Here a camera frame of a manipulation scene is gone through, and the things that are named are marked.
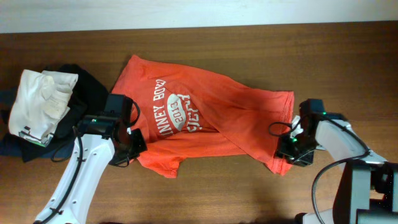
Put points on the white folded garment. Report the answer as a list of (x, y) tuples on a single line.
[(41, 103)]

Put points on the orange printed t-shirt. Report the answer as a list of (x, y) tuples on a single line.
[(186, 112)]

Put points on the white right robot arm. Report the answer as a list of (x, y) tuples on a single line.
[(367, 192)]

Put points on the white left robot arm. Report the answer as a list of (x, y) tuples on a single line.
[(100, 141)]

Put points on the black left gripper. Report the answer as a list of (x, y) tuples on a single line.
[(140, 145)]

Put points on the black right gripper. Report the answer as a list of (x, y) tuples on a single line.
[(283, 146)]

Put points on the navy blue folded garment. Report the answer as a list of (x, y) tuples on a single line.
[(60, 145)]

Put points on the black folded garment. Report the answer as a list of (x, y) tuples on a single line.
[(88, 89)]

